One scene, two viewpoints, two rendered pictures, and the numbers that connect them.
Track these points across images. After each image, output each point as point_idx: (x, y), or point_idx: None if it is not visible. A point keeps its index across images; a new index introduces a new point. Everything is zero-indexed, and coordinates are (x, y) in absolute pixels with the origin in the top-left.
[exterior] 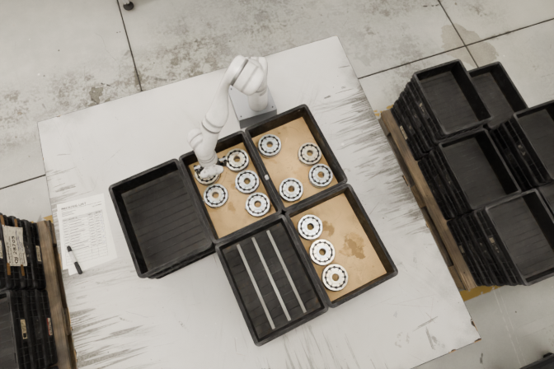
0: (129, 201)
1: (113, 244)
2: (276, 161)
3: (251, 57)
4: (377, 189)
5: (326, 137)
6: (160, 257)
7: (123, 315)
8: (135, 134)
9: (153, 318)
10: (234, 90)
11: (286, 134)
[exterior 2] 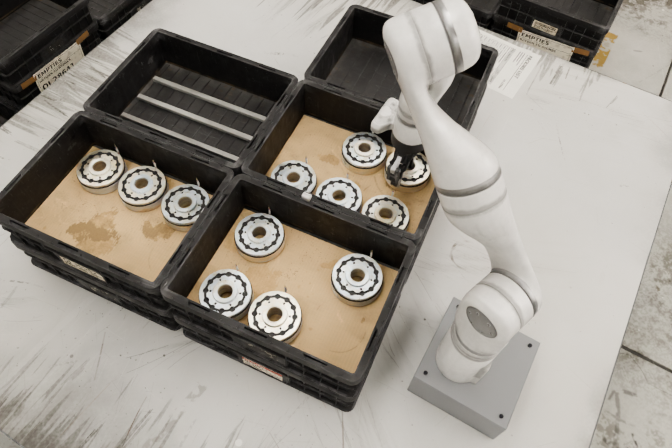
0: (463, 81)
1: None
2: (323, 267)
3: (529, 300)
4: (109, 402)
5: (281, 431)
6: (360, 57)
7: None
8: (572, 185)
9: (314, 40)
10: (522, 348)
11: (348, 327)
